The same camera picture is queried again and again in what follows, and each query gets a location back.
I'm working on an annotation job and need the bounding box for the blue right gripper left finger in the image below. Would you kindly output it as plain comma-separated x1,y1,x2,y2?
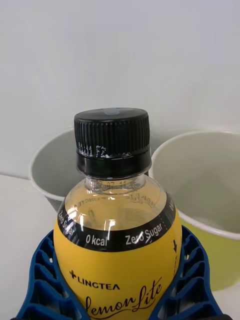
9,229,91,320

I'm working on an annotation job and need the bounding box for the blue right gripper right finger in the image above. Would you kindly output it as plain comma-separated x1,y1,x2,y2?
147,225,226,320

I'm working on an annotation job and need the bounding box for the grey plastic waste bin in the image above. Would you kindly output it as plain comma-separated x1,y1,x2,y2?
29,129,78,212

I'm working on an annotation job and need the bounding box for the yellow label plastic bottle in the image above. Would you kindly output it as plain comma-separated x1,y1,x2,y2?
52,107,183,320

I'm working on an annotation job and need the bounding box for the yellow-green plastic waste bin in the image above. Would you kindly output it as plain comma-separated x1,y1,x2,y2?
148,130,240,292

